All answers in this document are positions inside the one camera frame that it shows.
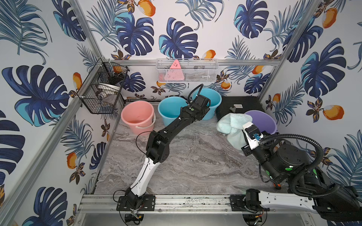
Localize teal bucket with label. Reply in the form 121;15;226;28
200;88;222;121

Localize teal plastic bucket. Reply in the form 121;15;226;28
158;97;187;127

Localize purple plastic bucket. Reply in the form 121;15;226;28
245;110;277;134

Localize light teal cloth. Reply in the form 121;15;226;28
216;113;252;150

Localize pink plastic bucket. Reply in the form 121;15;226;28
121;101;156;136

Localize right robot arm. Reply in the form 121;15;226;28
242;130;362;222

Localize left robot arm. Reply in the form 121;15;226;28
117;84;211;211

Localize black tool case orange latches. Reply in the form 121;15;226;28
216;96;264;121

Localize pink triangle item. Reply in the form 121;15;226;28
164;59;185;82

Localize clear wall shelf basket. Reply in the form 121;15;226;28
156;59;219;83

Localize black wire basket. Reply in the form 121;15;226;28
77;58;130;115

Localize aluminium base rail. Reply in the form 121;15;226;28
78;191;314;214

